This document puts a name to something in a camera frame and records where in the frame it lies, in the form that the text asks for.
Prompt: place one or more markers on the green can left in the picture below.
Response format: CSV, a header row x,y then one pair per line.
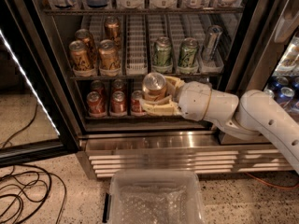
x,y
162,52

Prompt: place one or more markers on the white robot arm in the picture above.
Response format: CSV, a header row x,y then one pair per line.
x,y
253,113

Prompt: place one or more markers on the blue can right fridge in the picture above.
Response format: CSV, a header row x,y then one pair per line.
x,y
284,95

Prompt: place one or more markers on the orange can front left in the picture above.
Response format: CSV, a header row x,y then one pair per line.
x,y
80,56

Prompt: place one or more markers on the closed right fridge door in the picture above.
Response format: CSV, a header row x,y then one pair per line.
x,y
255,36

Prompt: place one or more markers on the open glass fridge door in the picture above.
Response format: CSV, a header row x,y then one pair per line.
x,y
38,115

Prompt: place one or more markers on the silver can right fridge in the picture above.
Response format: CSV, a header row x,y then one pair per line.
x,y
269,92

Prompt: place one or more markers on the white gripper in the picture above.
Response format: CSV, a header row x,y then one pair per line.
x,y
193,99

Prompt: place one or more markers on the slim silver can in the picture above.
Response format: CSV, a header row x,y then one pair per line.
x,y
212,39

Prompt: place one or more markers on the red can back left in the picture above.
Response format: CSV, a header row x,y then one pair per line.
x,y
98,86

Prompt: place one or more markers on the green can right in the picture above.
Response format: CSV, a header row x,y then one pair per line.
x,y
187,52

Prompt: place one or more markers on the red can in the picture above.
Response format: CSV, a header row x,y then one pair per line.
x,y
98,86
96,103
118,102
118,85

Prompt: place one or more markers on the red can front left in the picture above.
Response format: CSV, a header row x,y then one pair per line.
x,y
96,103

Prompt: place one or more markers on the orange can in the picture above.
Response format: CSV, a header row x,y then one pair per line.
x,y
86,36
80,56

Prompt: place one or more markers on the orange can lane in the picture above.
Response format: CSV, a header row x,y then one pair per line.
x,y
154,86
109,55
113,29

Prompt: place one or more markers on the green can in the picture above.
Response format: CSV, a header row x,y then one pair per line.
x,y
187,52
162,52

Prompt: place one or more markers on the orange can behind left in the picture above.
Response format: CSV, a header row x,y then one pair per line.
x,y
86,36

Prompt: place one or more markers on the clear water bottle right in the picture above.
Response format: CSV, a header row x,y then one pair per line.
x,y
204,80

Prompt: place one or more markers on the clear plastic bin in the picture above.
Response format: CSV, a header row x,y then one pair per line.
x,y
155,197

